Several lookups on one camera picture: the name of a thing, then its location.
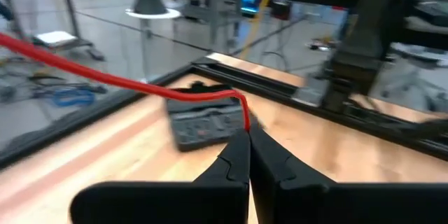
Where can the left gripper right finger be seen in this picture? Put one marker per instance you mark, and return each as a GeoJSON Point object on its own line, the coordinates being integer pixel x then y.
{"type": "Point", "coordinates": [273, 171]}

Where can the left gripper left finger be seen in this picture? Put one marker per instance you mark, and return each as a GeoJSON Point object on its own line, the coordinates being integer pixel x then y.
{"type": "Point", "coordinates": [227, 171]}

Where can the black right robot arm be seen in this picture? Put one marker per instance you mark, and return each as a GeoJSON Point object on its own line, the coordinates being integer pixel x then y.
{"type": "Point", "coordinates": [364, 42]}

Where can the open black tool case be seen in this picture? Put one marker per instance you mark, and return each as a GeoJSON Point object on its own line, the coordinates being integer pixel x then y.
{"type": "Point", "coordinates": [206, 126]}

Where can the black aluminium table frame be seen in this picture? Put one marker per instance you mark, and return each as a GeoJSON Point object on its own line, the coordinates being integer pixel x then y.
{"type": "Point", "coordinates": [280, 89]}

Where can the white round pedestal stand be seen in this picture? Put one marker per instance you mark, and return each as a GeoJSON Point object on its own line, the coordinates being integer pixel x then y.
{"type": "Point", "coordinates": [154, 14]}

